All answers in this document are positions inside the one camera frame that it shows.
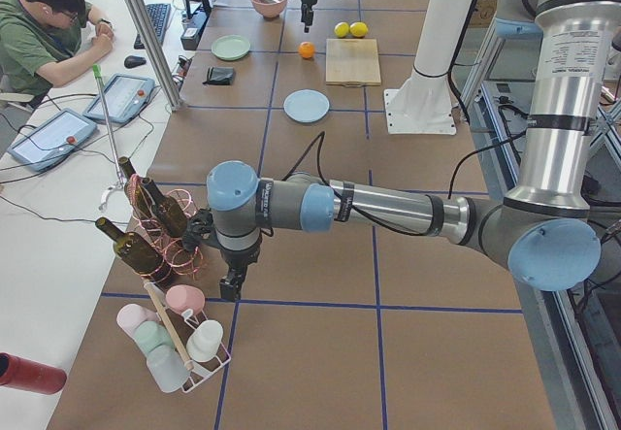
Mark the middle brown wine bottle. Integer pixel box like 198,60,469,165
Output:
141,178,188,239

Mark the metal pole green tip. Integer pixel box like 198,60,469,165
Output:
92,64,126,213

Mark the seated man green shirt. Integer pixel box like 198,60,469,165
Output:
1,0,114,109

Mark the pink cup upper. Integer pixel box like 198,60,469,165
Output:
165,284,206,314

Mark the black keyboard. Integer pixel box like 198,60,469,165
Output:
146,3,172,45

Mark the pale pink cup left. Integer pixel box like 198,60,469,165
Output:
116,304,159,339

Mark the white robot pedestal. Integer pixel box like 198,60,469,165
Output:
384,0,476,135

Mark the far blue teach pendant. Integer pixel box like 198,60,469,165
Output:
82,74,155,124

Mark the near blue teach pendant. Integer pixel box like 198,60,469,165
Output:
8,109,96,172

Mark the light blue plate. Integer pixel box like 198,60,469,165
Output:
283,89,330,124

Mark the yellow lemon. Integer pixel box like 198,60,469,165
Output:
349,21,369,38
334,21,350,39

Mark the orange fruit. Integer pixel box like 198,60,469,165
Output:
298,42,315,59

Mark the pink bowl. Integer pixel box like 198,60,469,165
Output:
250,0,288,18

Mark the left yellow lemon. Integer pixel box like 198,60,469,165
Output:
334,21,350,39

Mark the pink wire bottle rack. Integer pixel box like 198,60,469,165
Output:
125,173,204,281

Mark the red cylinder bottle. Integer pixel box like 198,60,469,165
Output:
1,352,67,395

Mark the aluminium frame post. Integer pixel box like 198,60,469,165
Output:
124,0,182,112

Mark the back brown wine bottle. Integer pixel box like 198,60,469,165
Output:
117,156,148,218

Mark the right yellow lemon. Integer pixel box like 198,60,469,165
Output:
349,21,369,38

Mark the black folded cloth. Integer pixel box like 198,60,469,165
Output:
203,66,236,85

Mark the wooden rack handle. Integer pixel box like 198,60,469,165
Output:
144,282,194,371

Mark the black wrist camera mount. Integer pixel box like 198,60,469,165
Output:
181,209,213,252

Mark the green plate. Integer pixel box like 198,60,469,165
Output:
211,35,251,61

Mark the black computer mouse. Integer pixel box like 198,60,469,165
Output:
123,55,147,69

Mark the light blue cup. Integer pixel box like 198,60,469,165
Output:
147,345,190,393

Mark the mint green cup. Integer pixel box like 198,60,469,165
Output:
132,320,175,356

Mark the white wire cup rack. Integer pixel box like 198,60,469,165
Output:
154,284,231,393

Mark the blue teach pendant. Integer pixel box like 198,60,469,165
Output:
8,109,96,172
82,74,155,124

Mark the wooden cutting board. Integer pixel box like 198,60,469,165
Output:
325,39,381,86

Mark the white cup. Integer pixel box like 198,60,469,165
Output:
186,319,223,362

